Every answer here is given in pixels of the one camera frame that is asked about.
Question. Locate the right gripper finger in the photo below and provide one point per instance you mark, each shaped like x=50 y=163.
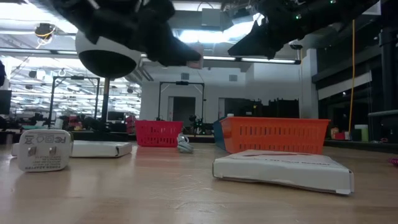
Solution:
x=255 y=43

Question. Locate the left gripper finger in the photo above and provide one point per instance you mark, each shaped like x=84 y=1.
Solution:
x=168 y=53

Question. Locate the white box product picture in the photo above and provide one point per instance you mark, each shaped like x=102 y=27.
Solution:
x=99 y=149

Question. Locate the white cardboard box red print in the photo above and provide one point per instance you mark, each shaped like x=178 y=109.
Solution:
x=280 y=174

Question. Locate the white power adapter plug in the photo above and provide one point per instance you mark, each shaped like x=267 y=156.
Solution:
x=43 y=161

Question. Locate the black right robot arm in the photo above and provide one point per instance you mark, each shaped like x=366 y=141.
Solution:
x=335 y=12

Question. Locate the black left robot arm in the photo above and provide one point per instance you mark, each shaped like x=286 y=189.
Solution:
x=71 y=12

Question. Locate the black background robot arm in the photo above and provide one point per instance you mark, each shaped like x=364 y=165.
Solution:
x=194 y=119

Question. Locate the blue plastic bin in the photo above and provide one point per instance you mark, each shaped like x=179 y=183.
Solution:
x=219 y=133

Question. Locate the ceiling light strip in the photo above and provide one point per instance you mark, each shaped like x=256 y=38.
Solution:
x=264 y=59

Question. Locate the grey ceiling box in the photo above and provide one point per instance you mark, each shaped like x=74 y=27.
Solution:
x=211 y=17

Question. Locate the black lamp pole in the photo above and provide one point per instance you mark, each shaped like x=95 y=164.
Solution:
x=105 y=99

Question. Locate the red background object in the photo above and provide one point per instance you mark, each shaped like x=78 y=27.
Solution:
x=131 y=124

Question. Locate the red plastic basket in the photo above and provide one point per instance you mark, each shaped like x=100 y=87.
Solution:
x=158 y=133

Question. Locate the small background monitor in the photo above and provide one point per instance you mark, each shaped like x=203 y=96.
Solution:
x=115 y=116

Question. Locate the black ceiling-mounted device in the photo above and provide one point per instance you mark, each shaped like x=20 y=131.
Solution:
x=45 y=30

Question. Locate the orange plastic basket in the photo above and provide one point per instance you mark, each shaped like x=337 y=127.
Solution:
x=273 y=133

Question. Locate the red container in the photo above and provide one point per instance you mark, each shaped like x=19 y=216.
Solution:
x=340 y=136

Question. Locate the grey horizontal bar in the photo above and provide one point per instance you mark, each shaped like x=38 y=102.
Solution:
x=384 y=113

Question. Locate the green white container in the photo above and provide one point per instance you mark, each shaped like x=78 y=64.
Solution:
x=362 y=133

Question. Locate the black monitor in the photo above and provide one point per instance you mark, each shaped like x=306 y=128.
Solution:
x=4 y=102

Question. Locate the ceiling security camera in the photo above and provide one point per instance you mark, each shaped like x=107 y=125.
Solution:
x=296 y=47

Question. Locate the black stand frame with camera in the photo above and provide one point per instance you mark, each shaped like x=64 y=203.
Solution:
x=182 y=82

